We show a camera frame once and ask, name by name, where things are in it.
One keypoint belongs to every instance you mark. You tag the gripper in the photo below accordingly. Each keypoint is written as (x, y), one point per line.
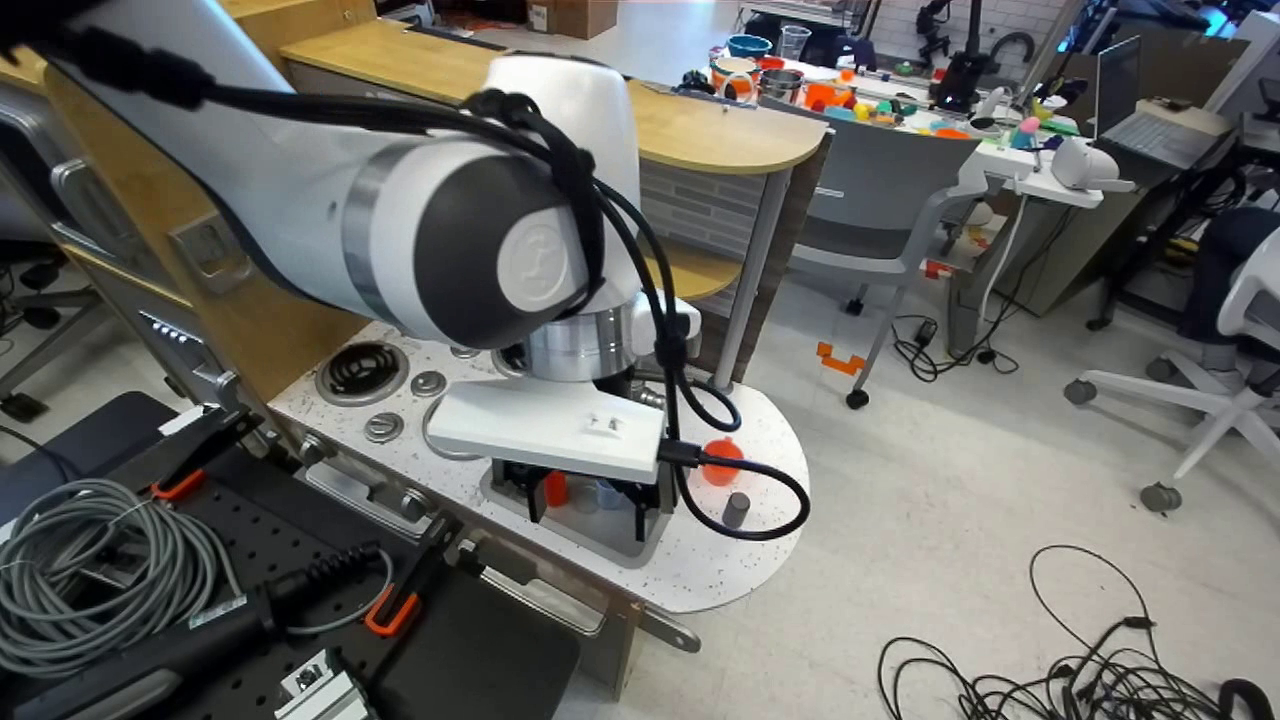
(618, 384)

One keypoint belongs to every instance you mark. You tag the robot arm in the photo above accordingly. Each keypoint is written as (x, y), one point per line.
(300, 200)

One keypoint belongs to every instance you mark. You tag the blue cup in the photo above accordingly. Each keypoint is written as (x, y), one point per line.
(597, 497)

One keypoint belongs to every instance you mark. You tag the orange cup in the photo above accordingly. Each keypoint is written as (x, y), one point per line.
(556, 490)

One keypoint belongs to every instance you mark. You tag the toy kitchen sink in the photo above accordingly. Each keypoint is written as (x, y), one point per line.
(600, 535)

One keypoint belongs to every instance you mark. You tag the grey cylinder cup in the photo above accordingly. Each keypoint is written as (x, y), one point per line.
(736, 511)

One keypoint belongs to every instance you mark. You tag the silver stove knob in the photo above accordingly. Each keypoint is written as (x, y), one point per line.
(465, 352)
(429, 383)
(383, 427)

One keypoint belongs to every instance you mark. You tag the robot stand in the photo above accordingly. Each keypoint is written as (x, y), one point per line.
(480, 660)

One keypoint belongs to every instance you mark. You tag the black and orange clamp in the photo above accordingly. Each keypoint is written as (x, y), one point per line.
(410, 590)
(200, 455)

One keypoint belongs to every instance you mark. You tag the toy kitchen burner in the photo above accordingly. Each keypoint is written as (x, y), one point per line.
(361, 371)

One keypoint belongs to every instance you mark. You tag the silver metal block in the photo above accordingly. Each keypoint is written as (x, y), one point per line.
(320, 690)

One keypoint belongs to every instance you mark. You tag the toy kitchen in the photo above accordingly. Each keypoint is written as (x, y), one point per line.
(700, 130)

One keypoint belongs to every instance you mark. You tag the grey chair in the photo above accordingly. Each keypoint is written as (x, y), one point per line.
(880, 190)

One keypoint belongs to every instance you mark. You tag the heap of colourful toys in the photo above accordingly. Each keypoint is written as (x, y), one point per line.
(830, 95)

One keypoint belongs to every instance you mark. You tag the cardboard box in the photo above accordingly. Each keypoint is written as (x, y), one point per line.
(575, 15)

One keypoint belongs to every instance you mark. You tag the white table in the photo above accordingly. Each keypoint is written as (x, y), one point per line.
(1040, 185)

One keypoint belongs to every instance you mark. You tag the white headset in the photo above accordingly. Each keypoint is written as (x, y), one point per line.
(1085, 165)

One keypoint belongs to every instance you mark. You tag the white office chair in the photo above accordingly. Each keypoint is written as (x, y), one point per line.
(1230, 390)

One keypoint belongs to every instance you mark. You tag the laptop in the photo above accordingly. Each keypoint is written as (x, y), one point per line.
(1150, 130)

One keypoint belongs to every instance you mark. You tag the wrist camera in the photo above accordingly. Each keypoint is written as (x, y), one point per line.
(545, 425)

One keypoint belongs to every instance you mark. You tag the orange bracket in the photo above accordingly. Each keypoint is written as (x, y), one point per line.
(840, 360)

